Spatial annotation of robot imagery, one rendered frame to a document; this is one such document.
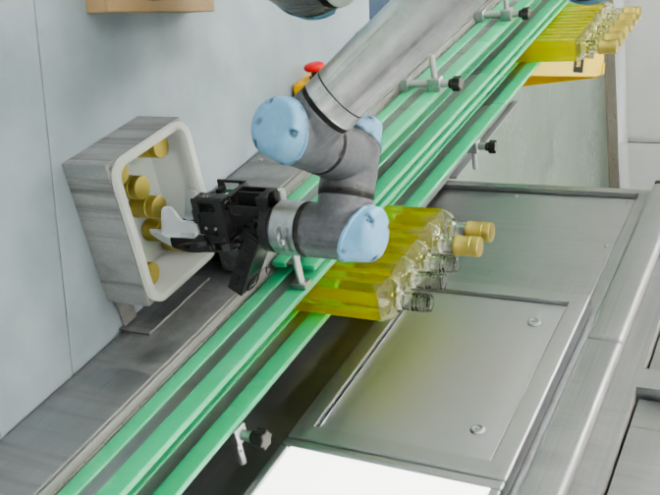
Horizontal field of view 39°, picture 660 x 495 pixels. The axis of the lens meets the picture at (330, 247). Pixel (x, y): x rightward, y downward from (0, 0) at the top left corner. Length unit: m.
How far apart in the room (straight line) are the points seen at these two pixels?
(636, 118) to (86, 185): 6.66
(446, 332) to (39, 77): 0.77
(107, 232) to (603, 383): 0.75
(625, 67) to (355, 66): 6.55
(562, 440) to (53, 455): 0.68
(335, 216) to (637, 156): 6.72
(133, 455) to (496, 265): 0.89
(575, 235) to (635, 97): 5.77
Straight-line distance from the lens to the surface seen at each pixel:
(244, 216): 1.29
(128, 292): 1.37
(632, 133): 7.78
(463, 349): 1.55
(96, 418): 1.26
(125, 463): 1.20
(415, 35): 1.07
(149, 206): 1.37
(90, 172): 1.29
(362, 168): 1.21
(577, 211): 2.00
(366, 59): 1.08
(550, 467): 1.32
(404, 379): 1.50
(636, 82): 7.61
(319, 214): 1.22
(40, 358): 1.33
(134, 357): 1.36
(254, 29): 1.69
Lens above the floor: 1.68
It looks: 28 degrees down
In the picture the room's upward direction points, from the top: 95 degrees clockwise
